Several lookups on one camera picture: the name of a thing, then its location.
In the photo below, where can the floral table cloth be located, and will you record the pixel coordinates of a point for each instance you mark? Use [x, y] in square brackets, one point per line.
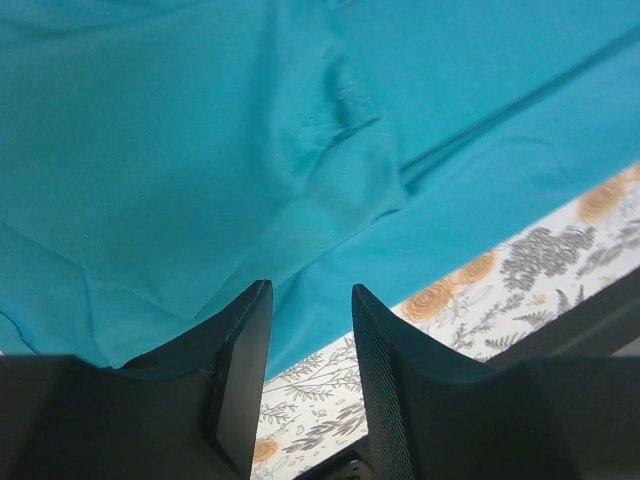
[315, 408]

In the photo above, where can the teal t shirt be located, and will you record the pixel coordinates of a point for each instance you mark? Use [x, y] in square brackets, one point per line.
[158, 157]

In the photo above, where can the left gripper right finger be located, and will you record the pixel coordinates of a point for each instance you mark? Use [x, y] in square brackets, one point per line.
[475, 420]

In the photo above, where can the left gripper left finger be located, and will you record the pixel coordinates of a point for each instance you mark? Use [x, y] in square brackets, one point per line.
[188, 409]

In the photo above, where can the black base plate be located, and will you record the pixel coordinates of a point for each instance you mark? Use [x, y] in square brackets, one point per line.
[575, 320]

